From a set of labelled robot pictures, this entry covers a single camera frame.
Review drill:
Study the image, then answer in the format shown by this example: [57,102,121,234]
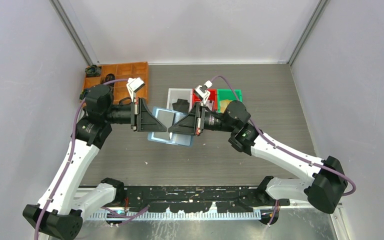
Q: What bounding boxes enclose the orange compartment tray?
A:
[79,61,149,104]

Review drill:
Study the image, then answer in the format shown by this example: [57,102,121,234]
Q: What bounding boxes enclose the dark cable bundle top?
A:
[84,64,102,78]

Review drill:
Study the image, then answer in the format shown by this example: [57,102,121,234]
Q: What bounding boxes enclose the aluminium rail frame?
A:
[41,186,344,222]

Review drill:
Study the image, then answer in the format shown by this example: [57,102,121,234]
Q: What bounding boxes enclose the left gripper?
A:
[103,96,166,131]

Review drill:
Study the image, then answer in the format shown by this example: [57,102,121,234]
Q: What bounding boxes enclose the green plastic bin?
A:
[216,88,243,113]

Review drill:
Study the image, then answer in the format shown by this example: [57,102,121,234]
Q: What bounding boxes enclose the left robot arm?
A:
[22,78,166,240]

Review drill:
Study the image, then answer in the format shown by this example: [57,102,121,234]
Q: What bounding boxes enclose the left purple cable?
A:
[33,78,150,240]

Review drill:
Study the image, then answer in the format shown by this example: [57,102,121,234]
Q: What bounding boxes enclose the red plastic bin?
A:
[192,88,218,111]

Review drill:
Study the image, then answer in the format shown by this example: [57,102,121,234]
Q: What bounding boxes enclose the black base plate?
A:
[105,185,275,214]

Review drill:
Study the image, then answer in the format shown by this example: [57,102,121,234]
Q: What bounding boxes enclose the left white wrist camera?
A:
[126,77,145,102]

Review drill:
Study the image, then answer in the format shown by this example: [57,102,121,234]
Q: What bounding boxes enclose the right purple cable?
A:
[209,74,358,227]

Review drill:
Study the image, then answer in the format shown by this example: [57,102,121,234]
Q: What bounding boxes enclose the blue leather card holder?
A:
[147,106,194,147]

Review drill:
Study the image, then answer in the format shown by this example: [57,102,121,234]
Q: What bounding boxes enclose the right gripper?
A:
[169,101,237,136]

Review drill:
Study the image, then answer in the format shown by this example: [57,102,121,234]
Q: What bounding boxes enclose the purple cable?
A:
[33,78,150,240]
[209,74,358,227]

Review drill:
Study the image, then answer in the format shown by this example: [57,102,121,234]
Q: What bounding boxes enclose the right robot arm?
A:
[168,100,353,214]

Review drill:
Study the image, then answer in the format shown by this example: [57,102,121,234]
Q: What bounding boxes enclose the white plastic bin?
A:
[166,88,193,111]

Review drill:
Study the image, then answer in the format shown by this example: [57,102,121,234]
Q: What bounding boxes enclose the black cable coil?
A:
[101,73,116,88]

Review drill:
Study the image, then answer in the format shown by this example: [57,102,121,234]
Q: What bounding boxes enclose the gold cards in green bin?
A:
[218,99,232,113]

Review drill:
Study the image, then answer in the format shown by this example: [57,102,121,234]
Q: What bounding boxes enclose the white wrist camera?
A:
[126,77,145,102]
[193,80,213,107]

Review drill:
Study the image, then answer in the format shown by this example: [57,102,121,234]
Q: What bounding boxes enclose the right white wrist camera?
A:
[193,80,213,107]

